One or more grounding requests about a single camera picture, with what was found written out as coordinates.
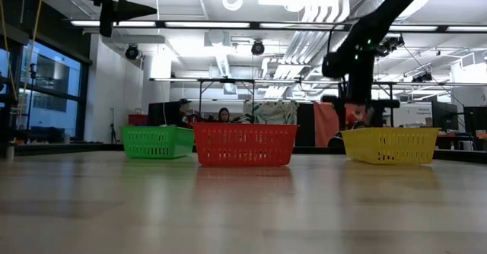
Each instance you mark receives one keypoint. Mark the orange-red fabric banner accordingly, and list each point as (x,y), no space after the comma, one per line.
(325,124)

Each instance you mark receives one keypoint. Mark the fluorescent ceiling light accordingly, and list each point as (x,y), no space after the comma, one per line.
(466,29)
(289,25)
(412,28)
(137,23)
(207,24)

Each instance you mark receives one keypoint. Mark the yellow plastic basket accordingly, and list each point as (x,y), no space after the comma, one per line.
(390,145)

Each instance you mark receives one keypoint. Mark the crumpled plastic sheet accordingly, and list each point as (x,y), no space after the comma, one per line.
(272,112)

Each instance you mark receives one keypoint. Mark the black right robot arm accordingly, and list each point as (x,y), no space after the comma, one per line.
(380,18)

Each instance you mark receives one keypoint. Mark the person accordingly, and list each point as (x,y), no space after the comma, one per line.
(355,116)
(223,115)

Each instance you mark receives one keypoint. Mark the red plastic basket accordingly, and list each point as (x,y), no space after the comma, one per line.
(245,143)

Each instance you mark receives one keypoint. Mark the green plastic basket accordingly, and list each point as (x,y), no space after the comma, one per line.
(158,143)

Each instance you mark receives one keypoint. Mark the black monitor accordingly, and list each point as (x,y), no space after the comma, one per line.
(163,113)
(444,115)
(475,119)

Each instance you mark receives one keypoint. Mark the black ceiling camera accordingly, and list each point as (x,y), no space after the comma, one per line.
(132,51)
(392,44)
(258,48)

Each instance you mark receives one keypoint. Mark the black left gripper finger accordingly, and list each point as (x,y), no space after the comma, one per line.
(133,8)

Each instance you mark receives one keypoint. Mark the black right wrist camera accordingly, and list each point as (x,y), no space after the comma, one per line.
(333,65)

